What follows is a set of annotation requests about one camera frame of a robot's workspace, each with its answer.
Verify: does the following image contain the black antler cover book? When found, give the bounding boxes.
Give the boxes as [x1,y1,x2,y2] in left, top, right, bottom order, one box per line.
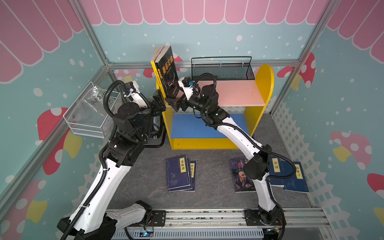
[155,45,182,99]

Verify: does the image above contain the yellow cartoon cover book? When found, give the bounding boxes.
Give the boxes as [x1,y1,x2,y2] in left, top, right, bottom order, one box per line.
[151,46,166,98]

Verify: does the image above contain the dark blue thread-bound book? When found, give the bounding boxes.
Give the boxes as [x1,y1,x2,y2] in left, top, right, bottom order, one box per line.
[166,155,192,192]

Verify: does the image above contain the old man cover book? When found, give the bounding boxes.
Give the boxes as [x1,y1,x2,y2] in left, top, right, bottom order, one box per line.
[229,158,256,193]

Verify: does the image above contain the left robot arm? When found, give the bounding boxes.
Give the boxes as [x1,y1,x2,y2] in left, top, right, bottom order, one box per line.
[57,80,166,240]

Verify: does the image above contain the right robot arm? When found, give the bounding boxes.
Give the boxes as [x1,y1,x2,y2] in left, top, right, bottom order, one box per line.
[166,73,297,226]

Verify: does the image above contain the yellow bookshelf pink blue shelves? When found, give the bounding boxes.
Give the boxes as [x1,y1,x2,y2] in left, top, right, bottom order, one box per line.
[163,65,275,150]

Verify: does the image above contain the clear plastic bag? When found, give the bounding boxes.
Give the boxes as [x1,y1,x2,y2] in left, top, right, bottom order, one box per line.
[80,85,108,118]

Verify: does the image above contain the dark blue bagua cover book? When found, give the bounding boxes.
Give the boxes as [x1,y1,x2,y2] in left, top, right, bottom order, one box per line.
[168,161,197,192]

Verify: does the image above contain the blue book yellow label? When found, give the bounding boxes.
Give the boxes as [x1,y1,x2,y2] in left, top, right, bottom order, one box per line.
[269,157,292,188]

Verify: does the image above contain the dark blue book far right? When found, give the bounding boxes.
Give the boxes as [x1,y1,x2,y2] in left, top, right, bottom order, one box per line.
[284,162,309,193]

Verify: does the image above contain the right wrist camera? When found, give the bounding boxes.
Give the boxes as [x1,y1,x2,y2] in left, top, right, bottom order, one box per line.
[178,77,194,100]

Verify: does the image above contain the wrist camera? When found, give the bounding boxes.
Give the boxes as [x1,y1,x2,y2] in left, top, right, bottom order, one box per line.
[178,77,194,100]
[125,81,140,97]

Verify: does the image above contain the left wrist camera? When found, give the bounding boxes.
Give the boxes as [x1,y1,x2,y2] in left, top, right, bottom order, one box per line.
[125,81,140,97]

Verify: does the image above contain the black wire mesh basket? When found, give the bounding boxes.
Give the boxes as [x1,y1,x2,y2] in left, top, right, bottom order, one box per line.
[191,56,255,81]

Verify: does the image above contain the white wire wall basket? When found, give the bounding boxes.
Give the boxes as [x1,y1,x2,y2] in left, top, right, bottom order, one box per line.
[63,83,113,139]

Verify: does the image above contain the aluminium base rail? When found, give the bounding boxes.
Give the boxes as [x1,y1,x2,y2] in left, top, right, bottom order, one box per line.
[77,206,334,240]

